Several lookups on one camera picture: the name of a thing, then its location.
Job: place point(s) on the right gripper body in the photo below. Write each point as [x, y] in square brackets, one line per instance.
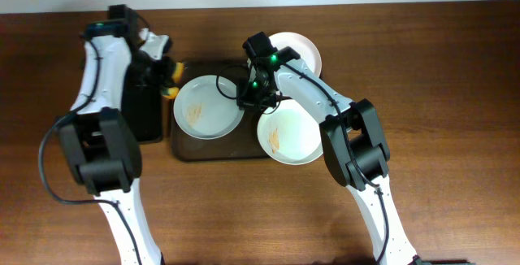
[252, 102]

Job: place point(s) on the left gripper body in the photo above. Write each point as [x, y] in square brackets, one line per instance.
[163, 75]

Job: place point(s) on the yellow green sponge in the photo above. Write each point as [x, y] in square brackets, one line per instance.
[173, 77]

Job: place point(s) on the white plate bottom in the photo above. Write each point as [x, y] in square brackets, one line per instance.
[289, 134]

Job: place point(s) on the white plate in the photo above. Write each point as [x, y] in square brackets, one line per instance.
[308, 56]
[289, 134]

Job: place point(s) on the light blue plate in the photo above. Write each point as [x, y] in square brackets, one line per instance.
[205, 107]

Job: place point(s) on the white plate top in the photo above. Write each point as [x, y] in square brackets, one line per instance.
[308, 56]

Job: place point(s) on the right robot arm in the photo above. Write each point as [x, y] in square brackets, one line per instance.
[354, 147]

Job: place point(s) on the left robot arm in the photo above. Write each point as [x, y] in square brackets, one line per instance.
[101, 151]

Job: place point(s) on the black rectangular tray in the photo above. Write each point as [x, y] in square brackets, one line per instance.
[142, 110]

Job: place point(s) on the brown plastic serving tray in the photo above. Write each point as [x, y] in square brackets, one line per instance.
[241, 143]

